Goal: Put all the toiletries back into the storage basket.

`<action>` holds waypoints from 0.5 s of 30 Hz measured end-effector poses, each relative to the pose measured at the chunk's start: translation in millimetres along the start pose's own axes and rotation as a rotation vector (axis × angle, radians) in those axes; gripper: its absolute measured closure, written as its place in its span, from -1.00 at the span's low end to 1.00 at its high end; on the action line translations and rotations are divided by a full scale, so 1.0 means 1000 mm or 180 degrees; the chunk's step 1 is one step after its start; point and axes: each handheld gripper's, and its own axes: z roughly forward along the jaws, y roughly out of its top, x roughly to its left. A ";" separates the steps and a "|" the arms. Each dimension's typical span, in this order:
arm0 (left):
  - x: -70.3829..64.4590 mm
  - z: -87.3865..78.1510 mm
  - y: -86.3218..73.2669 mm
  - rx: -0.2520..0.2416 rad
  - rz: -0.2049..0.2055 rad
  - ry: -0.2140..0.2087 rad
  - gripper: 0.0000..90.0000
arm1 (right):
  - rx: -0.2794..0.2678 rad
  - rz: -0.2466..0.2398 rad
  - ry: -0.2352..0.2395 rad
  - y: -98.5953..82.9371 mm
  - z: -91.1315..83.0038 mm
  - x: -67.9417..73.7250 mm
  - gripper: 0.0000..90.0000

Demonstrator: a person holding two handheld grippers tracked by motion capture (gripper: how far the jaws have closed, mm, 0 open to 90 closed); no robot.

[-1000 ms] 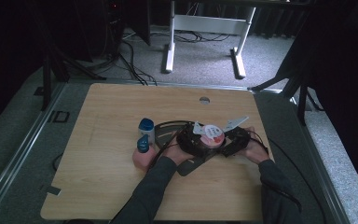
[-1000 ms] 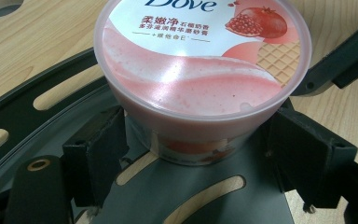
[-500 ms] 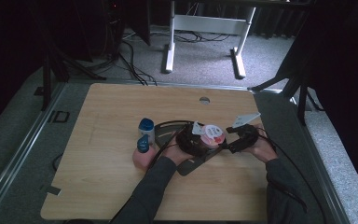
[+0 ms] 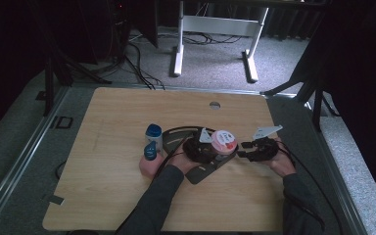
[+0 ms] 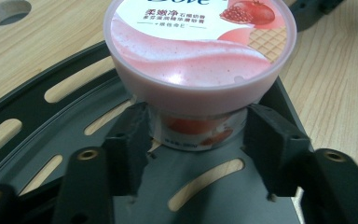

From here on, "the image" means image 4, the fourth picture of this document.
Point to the black rectangular bracket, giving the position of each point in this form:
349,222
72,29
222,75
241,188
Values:
64,122

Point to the black stand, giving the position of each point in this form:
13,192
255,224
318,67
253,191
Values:
49,88
316,104

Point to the dark computer tower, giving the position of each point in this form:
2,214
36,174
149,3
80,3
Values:
117,29

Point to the grey tape strip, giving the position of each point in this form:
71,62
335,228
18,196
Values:
54,199

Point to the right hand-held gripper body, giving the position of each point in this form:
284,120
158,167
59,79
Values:
266,150

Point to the black corner shelf rack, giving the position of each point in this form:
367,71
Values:
202,174

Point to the white shampoo bottle blue cap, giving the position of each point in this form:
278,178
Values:
154,132

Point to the pink jar white lid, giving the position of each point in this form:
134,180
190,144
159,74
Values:
223,142

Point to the person's right hand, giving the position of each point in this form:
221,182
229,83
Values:
284,163

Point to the pink pump bottle blue pump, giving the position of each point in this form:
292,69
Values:
150,164

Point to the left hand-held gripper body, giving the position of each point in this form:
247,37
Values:
196,150

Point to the person's left hand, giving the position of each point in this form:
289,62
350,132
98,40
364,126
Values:
181,161

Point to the white desk frame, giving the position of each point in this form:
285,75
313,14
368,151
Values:
220,24

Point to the metal floor rail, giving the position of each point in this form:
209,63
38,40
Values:
23,153
336,169

